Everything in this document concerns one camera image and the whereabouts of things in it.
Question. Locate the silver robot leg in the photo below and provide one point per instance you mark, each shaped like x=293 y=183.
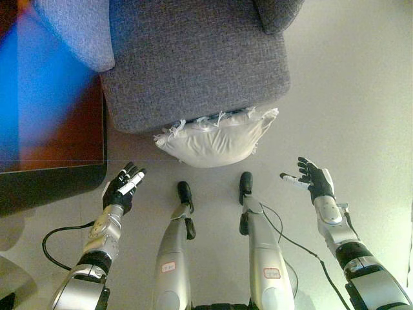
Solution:
x=172 y=258
x=264 y=255

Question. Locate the grey fabric sofa chair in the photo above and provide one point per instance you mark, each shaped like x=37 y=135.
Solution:
x=193 y=64

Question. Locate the brown wooden desk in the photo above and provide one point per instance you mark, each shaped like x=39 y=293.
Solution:
x=64 y=145

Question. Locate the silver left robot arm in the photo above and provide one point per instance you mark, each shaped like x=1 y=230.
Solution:
x=96 y=239

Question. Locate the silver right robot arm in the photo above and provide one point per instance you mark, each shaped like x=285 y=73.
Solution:
x=355 y=255

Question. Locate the silver left robot leg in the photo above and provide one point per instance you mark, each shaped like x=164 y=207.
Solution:
x=172 y=258

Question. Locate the black robot waist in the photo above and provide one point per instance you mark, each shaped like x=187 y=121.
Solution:
x=222 y=306

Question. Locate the silver right robot leg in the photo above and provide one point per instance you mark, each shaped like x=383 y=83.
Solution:
x=264 y=255

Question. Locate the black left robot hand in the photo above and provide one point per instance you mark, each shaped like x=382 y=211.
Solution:
x=117 y=193

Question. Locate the white tasselled pillow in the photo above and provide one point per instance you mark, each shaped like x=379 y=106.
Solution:
x=209 y=147

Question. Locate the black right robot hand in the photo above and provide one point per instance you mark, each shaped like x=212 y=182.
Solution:
x=319 y=182

